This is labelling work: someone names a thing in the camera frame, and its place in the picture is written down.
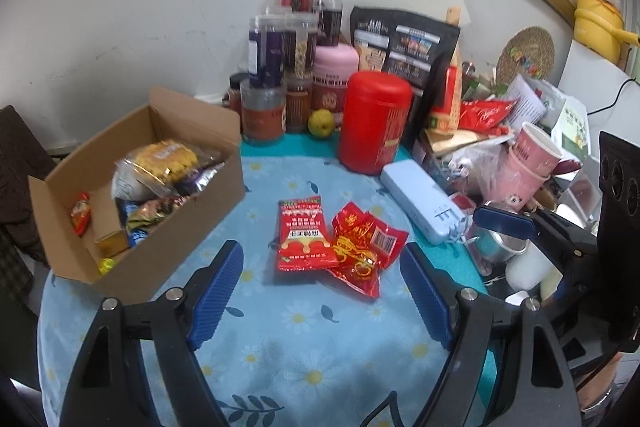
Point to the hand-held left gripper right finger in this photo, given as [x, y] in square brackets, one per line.
[425, 297]

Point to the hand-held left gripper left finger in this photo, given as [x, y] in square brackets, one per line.
[220, 292]

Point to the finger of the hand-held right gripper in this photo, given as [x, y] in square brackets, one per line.
[500, 219]

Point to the cardboard box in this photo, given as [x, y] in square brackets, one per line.
[165, 252]

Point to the red vacuum snack packet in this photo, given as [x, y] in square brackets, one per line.
[370, 242]

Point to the red rectangular snack packet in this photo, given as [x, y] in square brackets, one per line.
[302, 232]

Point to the brown cereal packet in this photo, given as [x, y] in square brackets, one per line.
[155, 209]

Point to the silver purple snack packet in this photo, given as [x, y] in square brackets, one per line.
[200, 179]

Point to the gold window box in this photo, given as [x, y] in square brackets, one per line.
[112, 244]

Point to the white snack packet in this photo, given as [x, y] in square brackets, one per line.
[127, 187]

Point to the small red snack packet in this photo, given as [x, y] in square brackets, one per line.
[81, 212]

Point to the person's right hand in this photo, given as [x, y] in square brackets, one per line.
[600, 382]

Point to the metal mug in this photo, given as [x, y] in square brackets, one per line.
[492, 247]

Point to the pink paper cup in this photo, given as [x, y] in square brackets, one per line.
[517, 182]
[535, 147]

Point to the white mug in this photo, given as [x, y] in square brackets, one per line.
[530, 268]

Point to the blue power strip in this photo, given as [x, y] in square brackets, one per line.
[425, 202]

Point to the red plastic bag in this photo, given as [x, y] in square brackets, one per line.
[485, 113]

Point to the green white bag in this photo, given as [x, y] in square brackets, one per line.
[570, 129]

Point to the small yellow candy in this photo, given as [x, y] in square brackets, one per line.
[106, 266]

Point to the white booklet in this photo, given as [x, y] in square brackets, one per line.
[525, 99]

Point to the long orange yellow packet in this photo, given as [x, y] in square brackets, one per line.
[447, 107]

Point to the red tin canister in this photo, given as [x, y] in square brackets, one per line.
[375, 122]

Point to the round woven mat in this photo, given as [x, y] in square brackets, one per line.
[530, 47]

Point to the large red spice jar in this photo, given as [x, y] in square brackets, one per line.
[262, 114]

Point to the yellow green fruit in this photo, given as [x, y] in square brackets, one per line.
[321, 123]

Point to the small black lid jar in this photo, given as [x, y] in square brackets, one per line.
[236, 94]

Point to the brown spice jar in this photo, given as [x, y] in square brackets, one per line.
[299, 107]

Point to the black pouch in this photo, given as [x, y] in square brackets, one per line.
[400, 42]

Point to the yellow pot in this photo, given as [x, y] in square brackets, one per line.
[597, 27]

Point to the green plaid cloth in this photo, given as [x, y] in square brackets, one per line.
[12, 267]

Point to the pink lidded canister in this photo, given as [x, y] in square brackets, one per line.
[335, 67]

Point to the purple label jar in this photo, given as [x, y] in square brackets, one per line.
[267, 52]

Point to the clear jar of nuts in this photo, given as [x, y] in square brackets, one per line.
[300, 47]

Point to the dark label jar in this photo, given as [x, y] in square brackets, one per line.
[328, 19]

